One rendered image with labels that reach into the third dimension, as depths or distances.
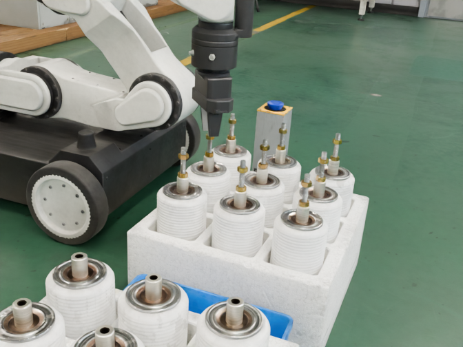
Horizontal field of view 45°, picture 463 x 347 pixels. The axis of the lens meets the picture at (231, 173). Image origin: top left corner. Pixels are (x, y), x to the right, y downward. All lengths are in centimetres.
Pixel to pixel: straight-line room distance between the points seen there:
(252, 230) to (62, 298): 37
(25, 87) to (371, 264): 98
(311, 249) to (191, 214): 23
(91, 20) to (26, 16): 224
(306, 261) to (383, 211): 69
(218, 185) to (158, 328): 45
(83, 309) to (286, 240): 36
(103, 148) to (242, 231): 50
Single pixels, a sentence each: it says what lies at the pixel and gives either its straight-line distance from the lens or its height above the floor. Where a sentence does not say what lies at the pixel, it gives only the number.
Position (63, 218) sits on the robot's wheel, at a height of 6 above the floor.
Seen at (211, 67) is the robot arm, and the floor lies 48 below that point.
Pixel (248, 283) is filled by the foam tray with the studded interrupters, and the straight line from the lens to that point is 100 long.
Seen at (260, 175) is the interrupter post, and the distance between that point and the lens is 111.
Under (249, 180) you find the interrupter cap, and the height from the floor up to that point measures 25.
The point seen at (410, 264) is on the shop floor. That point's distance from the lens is 143.
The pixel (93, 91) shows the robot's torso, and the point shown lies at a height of 31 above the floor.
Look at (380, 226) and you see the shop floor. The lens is 156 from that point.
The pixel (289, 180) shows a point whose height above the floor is 23.
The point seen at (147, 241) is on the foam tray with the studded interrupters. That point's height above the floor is 17.
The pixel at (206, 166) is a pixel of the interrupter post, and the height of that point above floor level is 26.
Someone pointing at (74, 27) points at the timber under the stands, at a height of 7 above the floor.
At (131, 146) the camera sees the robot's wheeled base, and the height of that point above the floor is 19.
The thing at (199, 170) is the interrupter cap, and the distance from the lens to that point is 115.
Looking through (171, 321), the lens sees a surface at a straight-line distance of 76.
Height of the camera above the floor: 72
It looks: 24 degrees down
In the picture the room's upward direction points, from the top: 4 degrees clockwise
